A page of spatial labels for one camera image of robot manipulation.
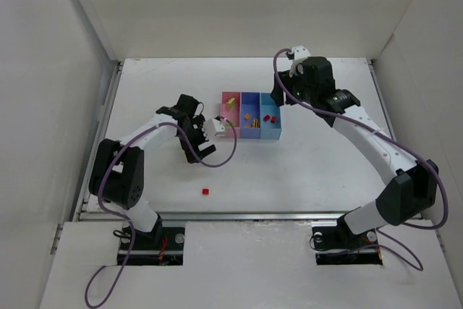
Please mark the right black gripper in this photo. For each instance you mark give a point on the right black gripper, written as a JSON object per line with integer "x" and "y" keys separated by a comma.
{"x": 281, "y": 93}

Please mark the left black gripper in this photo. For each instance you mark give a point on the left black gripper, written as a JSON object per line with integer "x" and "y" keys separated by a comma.
{"x": 195, "y": 139}

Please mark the yellow black striped lego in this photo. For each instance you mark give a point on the yellow black striped lego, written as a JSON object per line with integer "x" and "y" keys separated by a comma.
{"x": 255, "y": 123}

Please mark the green yellow lego stack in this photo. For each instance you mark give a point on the green yellow lego stack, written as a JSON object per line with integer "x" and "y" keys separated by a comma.
{"x": 230, "y": 104}

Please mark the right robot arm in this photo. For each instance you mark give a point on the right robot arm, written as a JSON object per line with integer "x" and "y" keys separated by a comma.
{"x": 411, "y": 182}

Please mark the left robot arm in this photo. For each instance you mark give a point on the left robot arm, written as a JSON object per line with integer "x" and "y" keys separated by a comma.
{"x": 119, "y": 165}

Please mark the dark blue container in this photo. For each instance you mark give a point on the dark blue container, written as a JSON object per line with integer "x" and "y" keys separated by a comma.
{"x": 250, "y": 104}

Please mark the pink container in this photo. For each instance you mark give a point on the pink container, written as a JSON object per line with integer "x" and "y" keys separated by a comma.
{"x": 233, "y": 115}

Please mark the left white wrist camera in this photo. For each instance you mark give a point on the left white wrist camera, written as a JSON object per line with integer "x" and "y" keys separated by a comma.
{"x": 213, "y": 127}

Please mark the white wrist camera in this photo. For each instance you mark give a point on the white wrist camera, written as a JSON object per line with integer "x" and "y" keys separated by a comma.
{"x": 213, "y": 127}
{"x": 297, "y": 54}

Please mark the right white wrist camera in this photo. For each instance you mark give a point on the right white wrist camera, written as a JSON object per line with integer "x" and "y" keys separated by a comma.
{"x": 297, "y": 54}

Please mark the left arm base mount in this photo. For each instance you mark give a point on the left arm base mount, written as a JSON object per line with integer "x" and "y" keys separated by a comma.
{"x": 167, "y": 251}

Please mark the aluminium front rail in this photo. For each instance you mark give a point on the aluminium front rail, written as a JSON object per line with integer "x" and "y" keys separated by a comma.
{"x": 219, "y": 216}

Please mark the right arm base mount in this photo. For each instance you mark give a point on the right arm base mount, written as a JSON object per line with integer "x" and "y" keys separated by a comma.
{"x": 333, "y": 248}

